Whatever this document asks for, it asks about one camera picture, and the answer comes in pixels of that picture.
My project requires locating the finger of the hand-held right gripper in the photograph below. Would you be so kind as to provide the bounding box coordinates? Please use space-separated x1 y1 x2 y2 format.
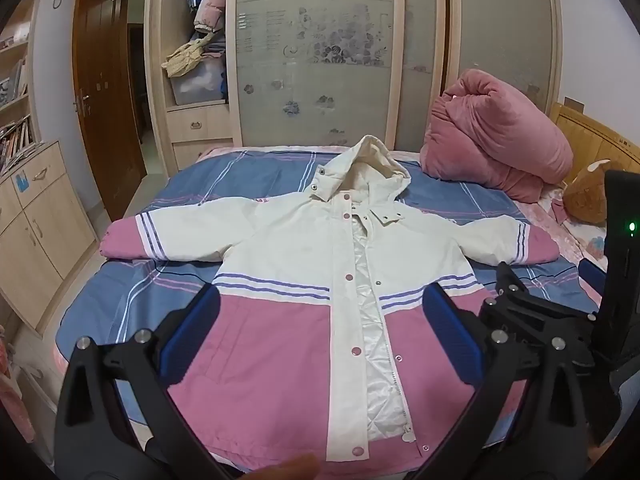
579 258 607 307
480 261 599 377

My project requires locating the white and pink hooded jacket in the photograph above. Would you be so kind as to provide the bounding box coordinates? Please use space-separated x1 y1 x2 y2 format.
100 135 560 476

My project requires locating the pink printed fabric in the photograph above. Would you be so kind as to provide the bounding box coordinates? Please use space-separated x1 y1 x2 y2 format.
0 325 37 442

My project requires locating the translucent storage box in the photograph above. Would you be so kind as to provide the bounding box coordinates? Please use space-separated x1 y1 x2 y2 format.
170 60 227 107

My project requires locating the wooden headboard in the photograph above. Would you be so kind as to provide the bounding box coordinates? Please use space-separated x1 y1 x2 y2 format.
550 101 640 196

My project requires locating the row of books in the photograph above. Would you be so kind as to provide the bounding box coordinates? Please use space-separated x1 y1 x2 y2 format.
0 115 42 172

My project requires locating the pink quilt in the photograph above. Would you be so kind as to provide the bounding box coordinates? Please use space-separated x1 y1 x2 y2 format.
419 69 575 203

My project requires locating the light wooden wardrobe drawer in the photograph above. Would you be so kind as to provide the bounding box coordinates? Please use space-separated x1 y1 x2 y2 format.
166 104 236 142
172 139 237 172

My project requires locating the person's left hand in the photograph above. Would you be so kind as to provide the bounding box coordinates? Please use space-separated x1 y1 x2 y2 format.
227 454 322 480

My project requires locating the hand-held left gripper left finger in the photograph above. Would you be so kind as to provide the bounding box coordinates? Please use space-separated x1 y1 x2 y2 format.
52 284 236 480

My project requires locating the brown plush toy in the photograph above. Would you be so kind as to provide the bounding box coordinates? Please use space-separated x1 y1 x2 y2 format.
562 159 612 225

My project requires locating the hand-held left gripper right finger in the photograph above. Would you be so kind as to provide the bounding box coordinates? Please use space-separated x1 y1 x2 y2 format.
405 282 591 480

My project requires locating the wooden bookshelf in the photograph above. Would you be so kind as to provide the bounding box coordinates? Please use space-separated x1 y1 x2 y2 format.
0 0 44 176

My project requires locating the bed with blue plaid sheet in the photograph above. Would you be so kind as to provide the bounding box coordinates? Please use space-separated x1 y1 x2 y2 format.
55 145 608 421

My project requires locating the brown wooden door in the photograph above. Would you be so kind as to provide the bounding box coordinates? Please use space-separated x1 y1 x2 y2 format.
72 0 151 211

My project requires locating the light wooden wardrobe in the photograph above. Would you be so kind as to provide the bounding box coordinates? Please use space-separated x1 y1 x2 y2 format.
144 0 563 173

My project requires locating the pink floral cloth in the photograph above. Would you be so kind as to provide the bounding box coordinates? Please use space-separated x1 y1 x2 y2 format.
515 185 608 281

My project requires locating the light wooden cabinet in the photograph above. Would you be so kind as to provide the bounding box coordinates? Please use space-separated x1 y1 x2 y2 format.
0 141 99 333

